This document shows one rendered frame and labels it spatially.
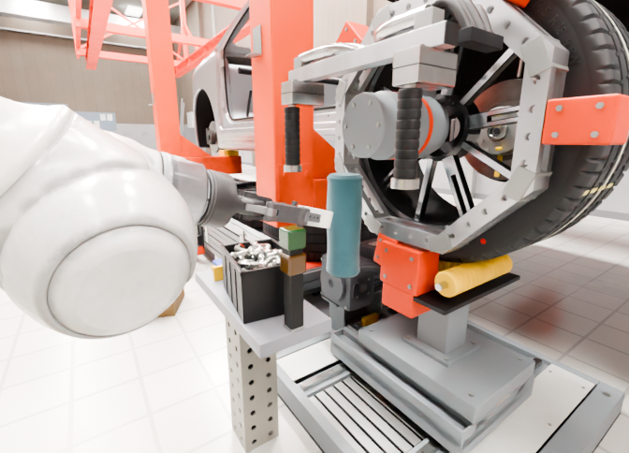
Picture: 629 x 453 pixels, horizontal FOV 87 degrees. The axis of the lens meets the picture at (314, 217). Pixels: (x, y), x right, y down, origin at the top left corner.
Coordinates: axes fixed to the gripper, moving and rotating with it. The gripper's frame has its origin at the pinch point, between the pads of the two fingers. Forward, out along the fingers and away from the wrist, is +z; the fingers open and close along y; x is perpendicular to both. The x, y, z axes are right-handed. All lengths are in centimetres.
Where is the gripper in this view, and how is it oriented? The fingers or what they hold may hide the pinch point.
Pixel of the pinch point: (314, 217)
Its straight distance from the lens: 56.6
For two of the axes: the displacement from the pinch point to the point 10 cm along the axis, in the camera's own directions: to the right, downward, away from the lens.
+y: -6.3, -1.7, 7.5
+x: -2.1, 9.8, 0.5
